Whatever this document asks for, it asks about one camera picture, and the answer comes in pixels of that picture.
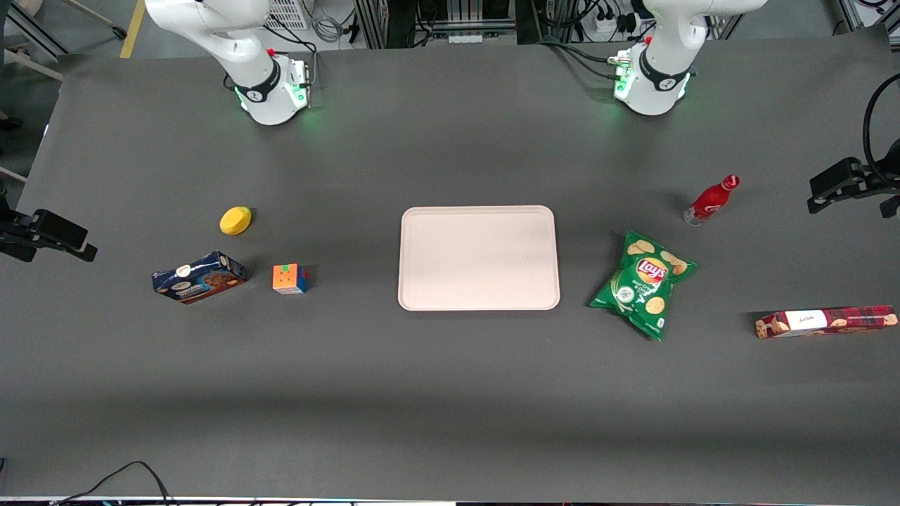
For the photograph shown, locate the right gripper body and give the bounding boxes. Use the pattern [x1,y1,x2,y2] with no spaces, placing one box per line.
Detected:
[0,211,36,263]

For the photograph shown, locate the green chips bag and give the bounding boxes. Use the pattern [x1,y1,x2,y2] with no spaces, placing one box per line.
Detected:
[589,231,698,342]

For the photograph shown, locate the aluminium frame post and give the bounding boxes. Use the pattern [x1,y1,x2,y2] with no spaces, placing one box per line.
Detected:
[354,0,389,50]

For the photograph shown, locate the white power strip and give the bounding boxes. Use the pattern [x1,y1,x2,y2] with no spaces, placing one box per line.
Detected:
[592,8,639,37]

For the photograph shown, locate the thin black table cable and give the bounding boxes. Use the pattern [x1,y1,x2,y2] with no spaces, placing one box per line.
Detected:
[51,460,174,506]

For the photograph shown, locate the beige plastic tray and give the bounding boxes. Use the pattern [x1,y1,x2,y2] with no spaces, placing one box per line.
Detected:
[398,205,561,311]

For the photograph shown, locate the white perforated box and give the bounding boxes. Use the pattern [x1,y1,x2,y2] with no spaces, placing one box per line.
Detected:
[264,0,311,31]

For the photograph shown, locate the grey metal stand legs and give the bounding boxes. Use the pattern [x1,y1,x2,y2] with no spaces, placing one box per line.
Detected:
[0,0,129,82]

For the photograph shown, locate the grey coiled cable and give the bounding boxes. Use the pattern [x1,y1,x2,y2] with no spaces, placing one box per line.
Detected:
[311,11,347,44]

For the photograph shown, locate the black base cable bundle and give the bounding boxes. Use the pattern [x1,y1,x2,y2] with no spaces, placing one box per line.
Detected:
[536,37,628,82]

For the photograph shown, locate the yellow round sponge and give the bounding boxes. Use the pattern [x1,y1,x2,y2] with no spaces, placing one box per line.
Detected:
[219,206,252,236]

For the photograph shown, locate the colourful puzzle cube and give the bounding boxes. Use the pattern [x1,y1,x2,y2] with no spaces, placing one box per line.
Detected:
[272,263,309,295]

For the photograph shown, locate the red drink bottle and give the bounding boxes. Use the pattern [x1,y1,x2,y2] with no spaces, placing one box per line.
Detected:
[683,174,740,227]

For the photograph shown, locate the blue cookie box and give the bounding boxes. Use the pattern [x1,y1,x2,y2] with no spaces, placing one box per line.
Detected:
[152,251,248,305]

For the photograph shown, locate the black right arm base cable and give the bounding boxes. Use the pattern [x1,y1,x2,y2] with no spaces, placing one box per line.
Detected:
[262,20,321,91]

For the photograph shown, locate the red tartan cookie box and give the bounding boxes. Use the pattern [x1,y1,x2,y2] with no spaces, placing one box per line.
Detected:
[754,305,899,339]

